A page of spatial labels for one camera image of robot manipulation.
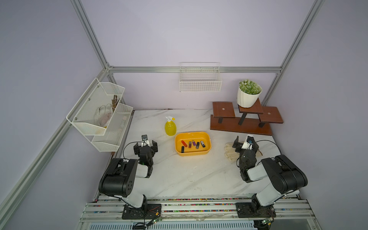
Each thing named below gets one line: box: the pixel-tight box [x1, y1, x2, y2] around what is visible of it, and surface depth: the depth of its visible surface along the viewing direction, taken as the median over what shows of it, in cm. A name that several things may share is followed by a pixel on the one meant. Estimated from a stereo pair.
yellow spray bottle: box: [164, 115, 177, 137], surface depth 101 cm
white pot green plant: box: [236, 79, 263, 108], surface depth 85 cm
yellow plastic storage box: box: [174, 131, 212, 157], surface depth 101 cm
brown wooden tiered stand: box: [210, 97, 284, 136], surface depth 103 cm
